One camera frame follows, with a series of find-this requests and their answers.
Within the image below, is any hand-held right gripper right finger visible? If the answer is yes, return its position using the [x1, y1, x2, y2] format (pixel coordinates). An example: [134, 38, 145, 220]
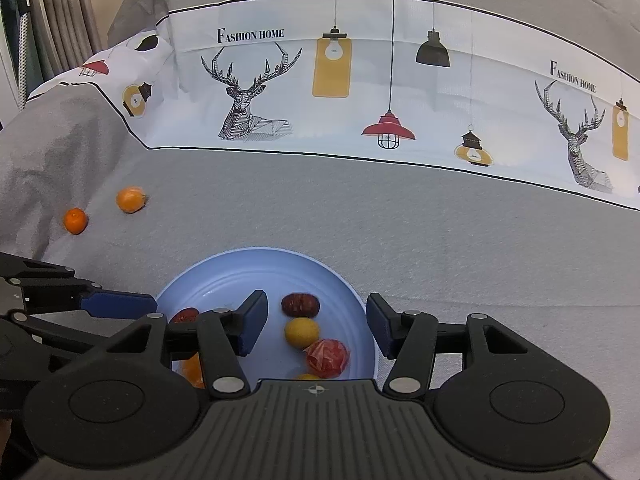
[366, 292, 543, 396]

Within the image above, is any grey printed blanket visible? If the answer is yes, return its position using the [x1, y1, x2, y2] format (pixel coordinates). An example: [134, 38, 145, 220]
[0, 0, 640, 480]

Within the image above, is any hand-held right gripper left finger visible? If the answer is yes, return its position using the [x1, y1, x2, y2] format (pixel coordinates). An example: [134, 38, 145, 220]
[97, 289, 268, 396]

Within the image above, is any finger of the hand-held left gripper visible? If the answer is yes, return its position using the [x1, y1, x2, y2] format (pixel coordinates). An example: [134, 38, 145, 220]
[0, 252, 158, 318]
[0, 312, 104, 361]

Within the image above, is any light blue plate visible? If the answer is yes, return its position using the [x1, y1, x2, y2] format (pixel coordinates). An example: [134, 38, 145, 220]
[155, 247, 378, 391]

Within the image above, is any grey curtain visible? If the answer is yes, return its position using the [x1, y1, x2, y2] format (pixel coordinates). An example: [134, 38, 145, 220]
[25, 0, 108, 88]

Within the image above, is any small yellow fruit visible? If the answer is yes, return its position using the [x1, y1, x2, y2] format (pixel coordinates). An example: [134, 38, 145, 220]
[284, 317, 321, 350]

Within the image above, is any deep orange mandarin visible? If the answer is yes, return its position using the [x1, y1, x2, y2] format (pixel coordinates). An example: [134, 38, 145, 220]
[63, 208, 89, 235]
[180, 352, 207, 391]

